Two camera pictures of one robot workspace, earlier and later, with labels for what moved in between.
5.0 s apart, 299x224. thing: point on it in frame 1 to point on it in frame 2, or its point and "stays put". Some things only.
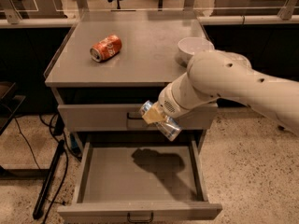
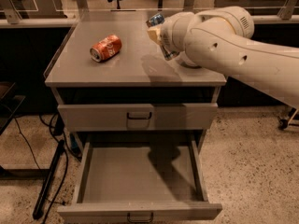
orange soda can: (106, 49) stays put
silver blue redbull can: (170, 128) to (156, 20)
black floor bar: (48, 180) stays put
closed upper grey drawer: (124, 117) stays put
